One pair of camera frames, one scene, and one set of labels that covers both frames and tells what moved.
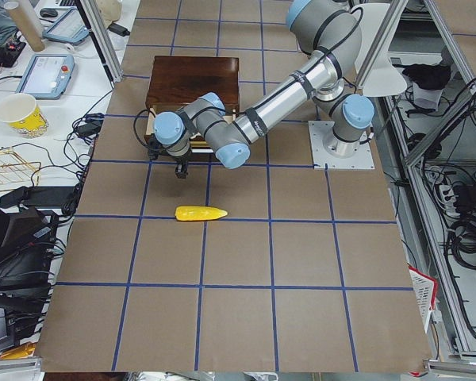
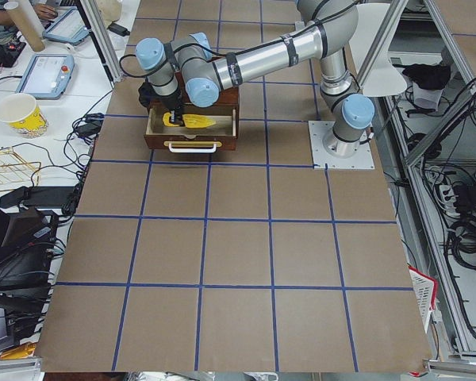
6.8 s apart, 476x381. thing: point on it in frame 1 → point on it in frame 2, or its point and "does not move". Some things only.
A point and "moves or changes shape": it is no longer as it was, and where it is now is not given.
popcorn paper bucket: (21, 111) does not move
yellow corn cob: (197, 213) moves or changes shape
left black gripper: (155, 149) → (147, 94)
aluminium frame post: (102, 40) does not move
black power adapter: (118, 29) does not move
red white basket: (424, 287) does not move
